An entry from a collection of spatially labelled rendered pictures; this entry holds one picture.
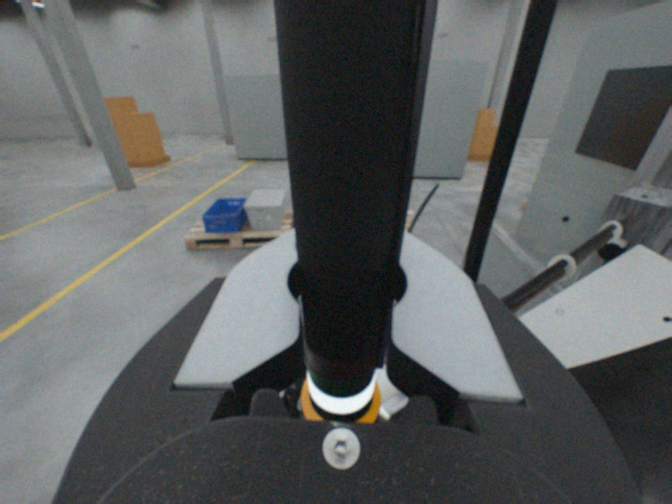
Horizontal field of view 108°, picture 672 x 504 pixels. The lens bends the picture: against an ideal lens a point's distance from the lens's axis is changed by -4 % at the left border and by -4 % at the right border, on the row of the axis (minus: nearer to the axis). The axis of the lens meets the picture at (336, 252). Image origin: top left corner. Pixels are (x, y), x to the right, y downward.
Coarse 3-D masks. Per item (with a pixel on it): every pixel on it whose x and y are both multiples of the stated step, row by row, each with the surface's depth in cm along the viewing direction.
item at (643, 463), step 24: (600, 360) 21; (624, 360) 20; (648, 360) 18; (600, 384) 19; (624, 384) 17; (648, 384) 16; (600, 408) 16; (624, 408) 16; (648, 408) 15; (624, 432) 14; (648, 432) 14; (624, 456) 13; (648, 456) 13; (648, 480) 12
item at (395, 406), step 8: (384, 368) 18; (376, 376) 18; (384, 376) 18; (392, 400) 17; (400, 400) 16; (384, 408) 16; (392, 408) 16; (400, 408) 16; (384, 416) 16; (392, 416) 16
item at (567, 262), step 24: (552, 0) 9; (528, 24) 10; (528, 48) 10; (528, 72) 10; (528, 96) 11; (504, 120) 11; (504, 144) 12; (504, 168) 12; (480, 216) 14; (624, 216) 38; (480, 240) 14; (600, 240) 33; (480, 264) 15; (552, 264) 30; (528, 288) 24
